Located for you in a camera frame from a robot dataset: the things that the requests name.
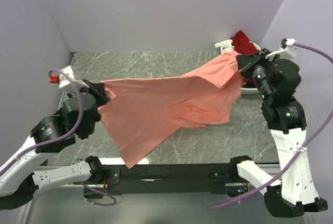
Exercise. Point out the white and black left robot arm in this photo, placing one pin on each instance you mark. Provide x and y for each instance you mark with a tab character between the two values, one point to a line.
20	182

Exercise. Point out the salmon pink t-shirt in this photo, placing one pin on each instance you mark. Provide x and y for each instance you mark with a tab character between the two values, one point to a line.
142	113

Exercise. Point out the aluminium rail frame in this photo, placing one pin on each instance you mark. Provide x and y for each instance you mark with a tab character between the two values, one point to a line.
140	113

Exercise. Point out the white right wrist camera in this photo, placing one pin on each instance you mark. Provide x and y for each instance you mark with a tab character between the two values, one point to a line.
287	50

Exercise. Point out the white t-shirt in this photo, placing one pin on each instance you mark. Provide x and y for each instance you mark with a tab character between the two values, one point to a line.
225	46

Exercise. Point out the red t-shirt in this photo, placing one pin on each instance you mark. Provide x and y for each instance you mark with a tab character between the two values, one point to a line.
243	45

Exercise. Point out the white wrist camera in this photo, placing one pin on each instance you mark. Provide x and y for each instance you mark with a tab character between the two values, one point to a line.
66	79
287	50

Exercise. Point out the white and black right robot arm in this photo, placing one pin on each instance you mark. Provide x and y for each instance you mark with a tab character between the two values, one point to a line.
293	193

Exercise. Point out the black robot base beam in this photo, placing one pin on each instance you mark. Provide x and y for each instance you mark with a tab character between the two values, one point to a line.
168	178

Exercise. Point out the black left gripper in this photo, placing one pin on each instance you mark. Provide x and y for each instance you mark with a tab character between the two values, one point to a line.
99	89

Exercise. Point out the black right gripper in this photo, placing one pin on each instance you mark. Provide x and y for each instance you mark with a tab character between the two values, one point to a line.
246	62

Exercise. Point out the white laundry basket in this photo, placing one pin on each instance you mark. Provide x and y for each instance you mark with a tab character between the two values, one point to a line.
248	88

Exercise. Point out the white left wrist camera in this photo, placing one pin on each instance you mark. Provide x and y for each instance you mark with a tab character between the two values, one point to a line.
66	79

